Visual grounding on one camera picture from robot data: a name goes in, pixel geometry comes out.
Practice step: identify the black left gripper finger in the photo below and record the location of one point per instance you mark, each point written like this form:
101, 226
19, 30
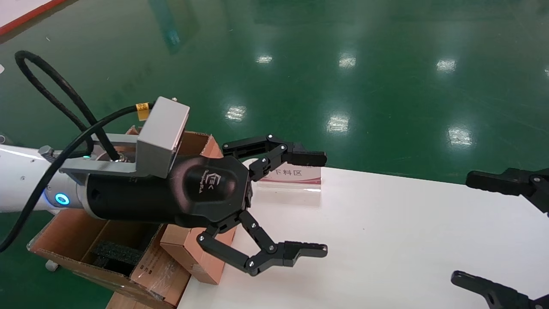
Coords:
279, 151
266, 257

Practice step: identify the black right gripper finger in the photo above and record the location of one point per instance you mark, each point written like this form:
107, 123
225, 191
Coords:
506, 182
497, 294

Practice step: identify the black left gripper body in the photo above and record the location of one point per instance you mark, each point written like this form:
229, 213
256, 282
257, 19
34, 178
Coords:
128, 197

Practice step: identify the small narrow cardboard box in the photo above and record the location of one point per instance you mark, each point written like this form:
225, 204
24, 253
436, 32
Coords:
188, 253

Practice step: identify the large open cardboard box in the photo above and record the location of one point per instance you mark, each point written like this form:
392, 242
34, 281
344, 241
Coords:
64, 236

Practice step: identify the acrylic sign with red print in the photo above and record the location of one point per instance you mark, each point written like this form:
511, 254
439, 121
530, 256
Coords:
300, 178

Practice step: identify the black foam insert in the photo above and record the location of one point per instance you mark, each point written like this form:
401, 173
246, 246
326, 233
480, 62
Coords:
116, 253

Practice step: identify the white pipe foot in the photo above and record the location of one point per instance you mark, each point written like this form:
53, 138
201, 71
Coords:
51, 265

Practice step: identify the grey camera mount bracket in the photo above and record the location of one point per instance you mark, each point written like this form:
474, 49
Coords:
98, 168

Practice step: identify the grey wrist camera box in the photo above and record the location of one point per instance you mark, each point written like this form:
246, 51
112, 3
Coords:
163, 133

